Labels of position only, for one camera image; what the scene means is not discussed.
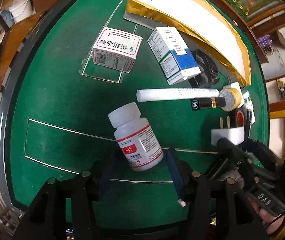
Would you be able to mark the white bottle green label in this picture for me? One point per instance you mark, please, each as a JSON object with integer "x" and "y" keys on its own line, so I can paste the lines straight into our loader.
{"x": 248, "y": 104}

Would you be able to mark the black electrical tape roll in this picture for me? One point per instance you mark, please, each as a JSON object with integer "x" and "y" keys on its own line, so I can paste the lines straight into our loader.
{"x": 240, "y": 116}

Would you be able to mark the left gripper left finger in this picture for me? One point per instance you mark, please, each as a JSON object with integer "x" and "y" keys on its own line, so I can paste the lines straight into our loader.
{"x": 107, "y": 168}

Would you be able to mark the yellow masking tape roll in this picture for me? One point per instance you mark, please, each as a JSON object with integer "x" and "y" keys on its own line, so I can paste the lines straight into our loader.
{"x": 232, "y": 97}

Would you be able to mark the white pill bottle red label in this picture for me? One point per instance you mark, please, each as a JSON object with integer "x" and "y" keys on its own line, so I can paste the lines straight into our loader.
{"x": 135, "y": 137}

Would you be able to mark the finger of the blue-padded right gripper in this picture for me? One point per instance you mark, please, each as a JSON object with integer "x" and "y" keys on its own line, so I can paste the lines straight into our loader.
{"x": 231, "y": 151}
{"x": 262, "y": 153}

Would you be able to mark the wooden chair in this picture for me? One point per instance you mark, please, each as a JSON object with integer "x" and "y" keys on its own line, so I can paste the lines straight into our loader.
{"x": 13, "y": 41}

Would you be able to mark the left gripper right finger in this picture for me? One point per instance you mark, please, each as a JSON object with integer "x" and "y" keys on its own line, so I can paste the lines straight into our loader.
{"x": 179, "y": 171}

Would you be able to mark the person's right hand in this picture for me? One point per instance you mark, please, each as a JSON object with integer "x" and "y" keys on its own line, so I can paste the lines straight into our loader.
{"x": 276, "y": 226}

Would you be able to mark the black gold lipstick case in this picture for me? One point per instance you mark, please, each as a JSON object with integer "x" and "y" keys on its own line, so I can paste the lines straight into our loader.
{"x": 207, "y": 103}

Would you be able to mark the pink white medicine box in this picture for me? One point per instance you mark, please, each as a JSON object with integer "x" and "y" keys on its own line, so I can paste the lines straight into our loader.
{"x": 116, "y": 49}

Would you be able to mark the white square charger block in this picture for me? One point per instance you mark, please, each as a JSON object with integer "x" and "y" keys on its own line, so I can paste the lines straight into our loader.
{"x": 235, "y": 85}

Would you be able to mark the white power adapter plug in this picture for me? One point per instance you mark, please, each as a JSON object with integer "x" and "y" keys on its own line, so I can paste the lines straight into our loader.
{"x": 234, "y": 135}

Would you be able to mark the black plastic fan-shaped part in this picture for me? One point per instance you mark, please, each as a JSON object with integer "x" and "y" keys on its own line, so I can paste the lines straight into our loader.
{"x": 208, "y": 71}

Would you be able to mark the gold-lined white tray box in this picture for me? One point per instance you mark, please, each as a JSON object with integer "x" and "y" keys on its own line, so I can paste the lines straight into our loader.
{"x": 211, "y": 31}

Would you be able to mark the blue white medicine box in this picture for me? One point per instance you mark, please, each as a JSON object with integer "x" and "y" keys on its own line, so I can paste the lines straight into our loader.
{"x": 173, "y": 55}

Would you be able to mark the white long tube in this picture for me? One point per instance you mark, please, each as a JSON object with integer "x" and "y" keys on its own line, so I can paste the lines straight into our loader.
{"x": 168, "y": 94}

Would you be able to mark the white plastic bucket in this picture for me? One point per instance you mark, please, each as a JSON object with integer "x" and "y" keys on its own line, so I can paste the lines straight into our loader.
{"x": 20, "y": 10}

